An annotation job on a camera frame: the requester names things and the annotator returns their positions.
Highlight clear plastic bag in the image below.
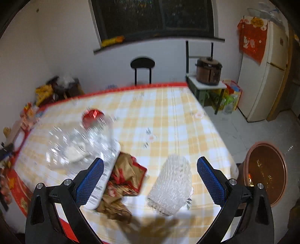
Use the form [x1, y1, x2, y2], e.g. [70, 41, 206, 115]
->
[57, 75, 75, 88]

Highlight cream refrigerator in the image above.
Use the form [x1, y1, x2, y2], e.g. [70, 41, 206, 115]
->
[237, 16, 291, 122]

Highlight black frame white stand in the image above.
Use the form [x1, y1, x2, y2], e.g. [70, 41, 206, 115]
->
[185, 40, 228, 115]

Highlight black round chair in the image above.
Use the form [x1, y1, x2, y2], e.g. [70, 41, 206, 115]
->
[130, 57, 156, 85]

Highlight dark window sill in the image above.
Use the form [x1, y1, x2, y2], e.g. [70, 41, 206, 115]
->
[93, 35, 226, 55]

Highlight colourful shopping bag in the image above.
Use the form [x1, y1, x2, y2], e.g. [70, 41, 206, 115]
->
[208, 80, 243, 114]

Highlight clear plastic bottle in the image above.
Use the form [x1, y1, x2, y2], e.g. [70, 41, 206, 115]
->
[46, 113, 121, 210]

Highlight crushed red drink can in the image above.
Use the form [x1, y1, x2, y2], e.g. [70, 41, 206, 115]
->
[82, 108, 106, 128]

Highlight clear textured plastic cup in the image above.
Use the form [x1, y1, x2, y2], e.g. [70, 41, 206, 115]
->
[147, 154, 193, 217]

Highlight dark window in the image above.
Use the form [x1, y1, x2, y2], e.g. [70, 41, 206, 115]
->
[89, 0, 219, 41]

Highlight brown red paper bag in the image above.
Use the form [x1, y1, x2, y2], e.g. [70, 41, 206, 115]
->
[96, 152, 148, 222]

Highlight white crumpled paper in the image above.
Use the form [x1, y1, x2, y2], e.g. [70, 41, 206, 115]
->
[64, 142, 91, 163]

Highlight brown trash bin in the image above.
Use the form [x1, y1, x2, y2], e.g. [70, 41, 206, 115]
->
[241, 141, 288, 208]

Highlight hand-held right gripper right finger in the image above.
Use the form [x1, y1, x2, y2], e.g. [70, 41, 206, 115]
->
[196, 157, 275, 244]

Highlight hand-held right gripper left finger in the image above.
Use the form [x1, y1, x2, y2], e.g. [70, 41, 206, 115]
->
[25, 157, 106, 244]

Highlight clear plastic containers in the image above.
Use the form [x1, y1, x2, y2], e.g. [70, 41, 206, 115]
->
[247, 2, 285, 23]

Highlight yellow snack packet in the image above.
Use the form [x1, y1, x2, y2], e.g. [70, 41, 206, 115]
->
[101, 36, 125, 47]

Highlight black pot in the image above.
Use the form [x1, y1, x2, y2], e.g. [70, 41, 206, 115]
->
[195, 56, 223, 86]

